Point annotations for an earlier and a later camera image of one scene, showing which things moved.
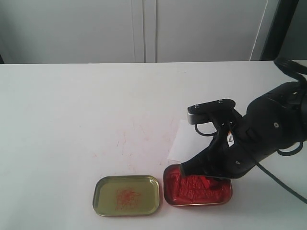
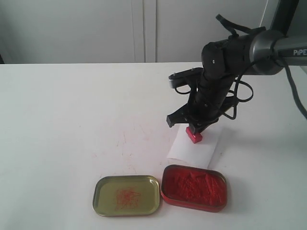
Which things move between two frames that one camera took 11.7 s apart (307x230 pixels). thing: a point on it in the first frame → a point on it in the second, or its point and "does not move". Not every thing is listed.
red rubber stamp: [213, 185] → [195, 137]
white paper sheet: [187, 143] does not move
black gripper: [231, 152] → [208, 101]
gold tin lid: [126, 195] does not move
